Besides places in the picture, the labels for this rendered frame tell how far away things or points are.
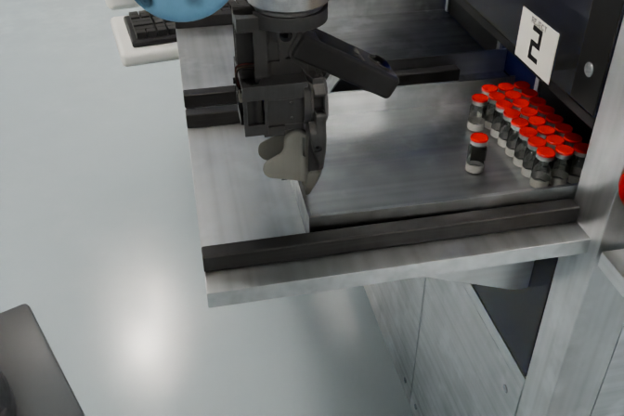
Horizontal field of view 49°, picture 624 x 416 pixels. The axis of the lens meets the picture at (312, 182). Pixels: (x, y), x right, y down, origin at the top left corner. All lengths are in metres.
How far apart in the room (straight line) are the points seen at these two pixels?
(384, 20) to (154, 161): 1.43
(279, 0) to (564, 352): 0.52
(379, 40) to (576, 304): 0.55
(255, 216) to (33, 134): 2.10
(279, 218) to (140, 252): 1.39
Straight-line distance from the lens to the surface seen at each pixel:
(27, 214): 2.38
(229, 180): 0.82
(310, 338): 1.82
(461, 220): 0.73
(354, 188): 0.80
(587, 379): 0.94
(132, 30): 1.41
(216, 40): 1.18
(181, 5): 0.44
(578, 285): 0.82
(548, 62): 0.82
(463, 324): 1.17
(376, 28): 1.21
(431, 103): 0.97
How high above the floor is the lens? 1.34
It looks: 35 degrees down
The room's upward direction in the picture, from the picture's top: straight up
